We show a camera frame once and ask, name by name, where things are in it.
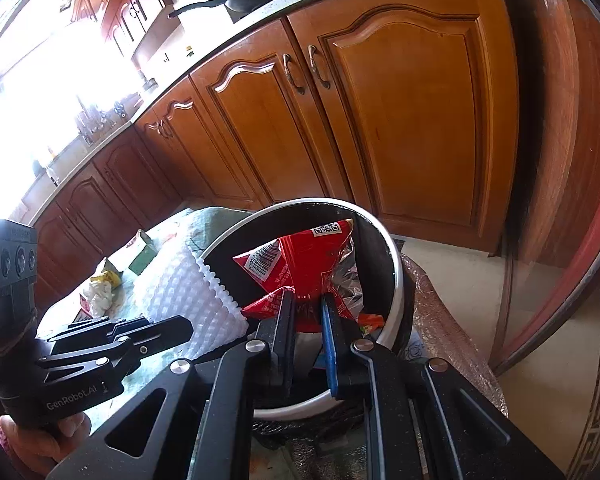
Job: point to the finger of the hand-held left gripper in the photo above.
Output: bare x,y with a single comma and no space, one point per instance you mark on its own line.
145,342
107,330

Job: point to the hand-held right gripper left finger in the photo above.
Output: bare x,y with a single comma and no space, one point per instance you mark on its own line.
285,340

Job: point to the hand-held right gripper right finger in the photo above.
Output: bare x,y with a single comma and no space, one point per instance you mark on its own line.
332,360

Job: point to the white foam fruit net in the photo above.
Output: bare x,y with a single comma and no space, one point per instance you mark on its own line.
190,305

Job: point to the red snack wrapper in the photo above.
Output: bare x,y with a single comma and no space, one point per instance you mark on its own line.
305,270

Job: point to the white-rimmed black trash bin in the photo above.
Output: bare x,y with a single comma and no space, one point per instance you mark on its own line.
380,280

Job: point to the person's left hand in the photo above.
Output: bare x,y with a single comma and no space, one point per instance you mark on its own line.
40,447

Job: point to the crumpled white tissue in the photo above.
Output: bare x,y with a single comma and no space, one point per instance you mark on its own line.
99,297

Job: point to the yellow snack packet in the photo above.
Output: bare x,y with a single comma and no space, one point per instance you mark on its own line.
109,274

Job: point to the crumpled silver wrapper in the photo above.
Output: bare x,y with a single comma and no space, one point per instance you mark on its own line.
349,280

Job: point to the green drink carton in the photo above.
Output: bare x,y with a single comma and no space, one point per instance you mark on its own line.
142,255

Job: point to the plastic wrapped brown stool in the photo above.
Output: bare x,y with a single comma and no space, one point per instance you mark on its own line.
450,350

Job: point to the kitchen faucet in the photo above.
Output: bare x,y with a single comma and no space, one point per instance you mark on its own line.
87,125

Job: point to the wooden base cabinets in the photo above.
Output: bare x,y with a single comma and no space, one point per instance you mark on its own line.
380,135

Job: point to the kitchen window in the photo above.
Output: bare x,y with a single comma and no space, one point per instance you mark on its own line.
40,85

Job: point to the wooden door frame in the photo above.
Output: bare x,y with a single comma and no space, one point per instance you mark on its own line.
570,160

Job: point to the wooden wall cabinets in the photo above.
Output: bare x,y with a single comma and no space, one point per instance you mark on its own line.
120,5

